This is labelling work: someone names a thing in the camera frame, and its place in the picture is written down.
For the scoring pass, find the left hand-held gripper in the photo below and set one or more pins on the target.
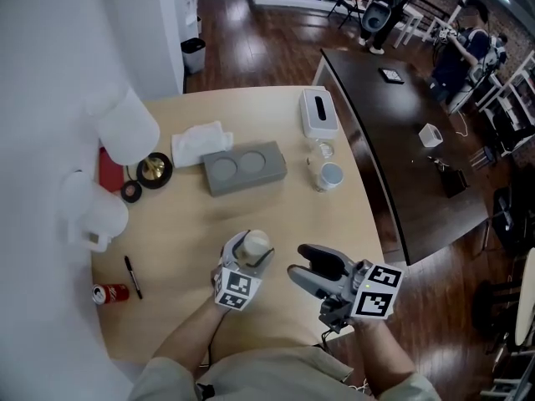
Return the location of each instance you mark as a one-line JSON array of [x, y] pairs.
[[238, 286]]

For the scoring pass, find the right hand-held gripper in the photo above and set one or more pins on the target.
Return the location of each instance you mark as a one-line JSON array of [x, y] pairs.
[[374, 295]]

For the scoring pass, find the red box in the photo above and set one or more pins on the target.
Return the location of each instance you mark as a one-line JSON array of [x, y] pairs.
[[110, 169]]

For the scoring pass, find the grey two-hole holder block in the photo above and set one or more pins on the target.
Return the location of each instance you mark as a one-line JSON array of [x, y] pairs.
[[251, 180]]

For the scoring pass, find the clear glass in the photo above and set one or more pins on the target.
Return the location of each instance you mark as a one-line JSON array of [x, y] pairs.
[[324, 148]]

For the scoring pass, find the person's left forearm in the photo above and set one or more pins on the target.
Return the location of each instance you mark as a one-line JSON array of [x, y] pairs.
[[188, 341]]

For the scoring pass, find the round white table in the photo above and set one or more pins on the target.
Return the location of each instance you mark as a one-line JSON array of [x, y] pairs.
[[526, 303]]

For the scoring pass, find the white mug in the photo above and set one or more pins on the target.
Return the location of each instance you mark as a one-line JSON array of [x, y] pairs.
[[331, 176]]

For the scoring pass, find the white water dispenser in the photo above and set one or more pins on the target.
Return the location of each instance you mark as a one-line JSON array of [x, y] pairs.
[[186, 8]]

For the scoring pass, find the dark brown table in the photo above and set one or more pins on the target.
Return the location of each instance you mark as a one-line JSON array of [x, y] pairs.
[[401, 182]]

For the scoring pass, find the person's beige shirt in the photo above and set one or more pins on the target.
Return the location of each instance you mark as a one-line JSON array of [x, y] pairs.
[[284, 374]]

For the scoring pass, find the white tissue box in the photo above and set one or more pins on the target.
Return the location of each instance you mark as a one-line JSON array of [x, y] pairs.
[[309, 117]]

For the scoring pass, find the black box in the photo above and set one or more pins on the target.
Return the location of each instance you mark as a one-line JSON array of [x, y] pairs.
[[455, 183]]

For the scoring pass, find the small white open box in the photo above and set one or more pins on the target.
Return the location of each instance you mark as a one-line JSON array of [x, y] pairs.
[[430, 136]]

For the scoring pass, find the white cloth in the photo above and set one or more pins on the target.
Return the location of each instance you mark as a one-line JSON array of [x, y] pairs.
[[196, 144]]

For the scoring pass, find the red drink can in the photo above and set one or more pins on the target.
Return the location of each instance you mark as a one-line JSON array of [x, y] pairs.
[[115, 292]]

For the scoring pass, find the white shade brass table lamp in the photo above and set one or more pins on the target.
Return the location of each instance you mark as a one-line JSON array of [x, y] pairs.
[[125, 128]]

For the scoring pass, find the black pen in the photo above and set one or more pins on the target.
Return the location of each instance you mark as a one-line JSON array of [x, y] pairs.
[[133, 276]]

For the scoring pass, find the white plastic jug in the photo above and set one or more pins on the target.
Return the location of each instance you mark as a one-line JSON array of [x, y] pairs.
[[100, 213]]

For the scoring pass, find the black tape roll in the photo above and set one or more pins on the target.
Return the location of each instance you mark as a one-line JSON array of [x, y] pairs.
[[132, 191]]

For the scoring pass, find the white trash bin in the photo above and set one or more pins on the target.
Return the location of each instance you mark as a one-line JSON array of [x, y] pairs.
[[193, 59]]

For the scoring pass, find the black framed tablet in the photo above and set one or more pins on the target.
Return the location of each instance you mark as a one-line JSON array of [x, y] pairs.
[[391, 76]]

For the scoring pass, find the person's right forearm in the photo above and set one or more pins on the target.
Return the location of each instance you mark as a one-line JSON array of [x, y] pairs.
[[384, 357]]

